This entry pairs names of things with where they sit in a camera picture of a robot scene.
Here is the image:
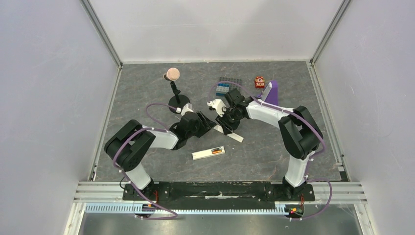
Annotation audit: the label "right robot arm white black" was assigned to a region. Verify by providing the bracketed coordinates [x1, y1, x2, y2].
[207, 89, 325, 200]

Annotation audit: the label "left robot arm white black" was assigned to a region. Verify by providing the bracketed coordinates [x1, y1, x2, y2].
[104, 111, 217, 200]

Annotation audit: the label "purple cable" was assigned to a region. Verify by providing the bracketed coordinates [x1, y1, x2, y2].
[112, 103, 182, 221]
[207, 81, 333, 221]

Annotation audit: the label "red toy figure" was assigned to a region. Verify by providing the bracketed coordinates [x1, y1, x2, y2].
[254, 76, 266, 89]

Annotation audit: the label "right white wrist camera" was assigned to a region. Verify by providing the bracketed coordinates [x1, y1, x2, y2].
[207, 99, 228, 117]

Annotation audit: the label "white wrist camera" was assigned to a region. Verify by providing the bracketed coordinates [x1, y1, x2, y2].
[175, 103, 194, 116]
[207, 99, 228, 117]

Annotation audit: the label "blue white lego bricks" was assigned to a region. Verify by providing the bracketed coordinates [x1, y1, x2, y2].
[215, 83, 230, 96]

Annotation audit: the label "white device in holder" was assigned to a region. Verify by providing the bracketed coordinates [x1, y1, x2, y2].
[261, 81, 273, 101]

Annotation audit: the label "grey lego baseplate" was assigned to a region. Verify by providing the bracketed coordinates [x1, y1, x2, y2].
[218, 77, 243, 85]

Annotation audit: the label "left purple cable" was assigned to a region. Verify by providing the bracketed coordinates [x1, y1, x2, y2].
[112, 103, 182, 221]

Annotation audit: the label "white remote control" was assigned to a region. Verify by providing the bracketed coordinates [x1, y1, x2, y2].
[191, 146, 225, 161]

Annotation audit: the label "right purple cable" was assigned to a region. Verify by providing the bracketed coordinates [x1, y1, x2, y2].
[207, 81, 333, 221]

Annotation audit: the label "white cable duct strip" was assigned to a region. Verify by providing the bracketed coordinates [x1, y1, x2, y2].
[85, 203, 289, 215]

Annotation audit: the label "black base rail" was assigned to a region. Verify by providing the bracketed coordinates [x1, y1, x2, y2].
[142, 181, 315, 210]

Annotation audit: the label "white remote battery cover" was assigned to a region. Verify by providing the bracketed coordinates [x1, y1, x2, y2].
[213, 125, 244, 142]

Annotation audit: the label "purple holder stand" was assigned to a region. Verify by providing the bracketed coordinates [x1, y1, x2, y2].
[258, 80, 278, 106]

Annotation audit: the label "black stand with pink ball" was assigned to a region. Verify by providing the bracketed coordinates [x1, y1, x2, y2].
[163, 68, 190, 113]

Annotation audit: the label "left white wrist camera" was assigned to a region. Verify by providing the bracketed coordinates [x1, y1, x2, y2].
[175, 103, 194, 116]

